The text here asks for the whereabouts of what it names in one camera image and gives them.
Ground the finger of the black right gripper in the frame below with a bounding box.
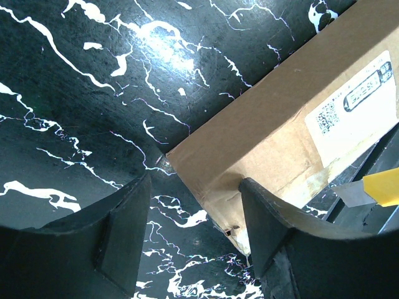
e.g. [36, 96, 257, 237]
[326, 128, 398, 234]

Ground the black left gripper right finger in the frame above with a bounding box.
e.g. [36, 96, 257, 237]
[239, 178, 398, 298]

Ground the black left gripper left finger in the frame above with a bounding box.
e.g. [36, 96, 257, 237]
[1, 174, 151, 298]

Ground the yellow utility knife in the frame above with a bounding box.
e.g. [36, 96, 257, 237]
[332, 168, 398, 207]

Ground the brown cardboard express box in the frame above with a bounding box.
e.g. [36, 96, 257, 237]
[167, 1, 398, 255]

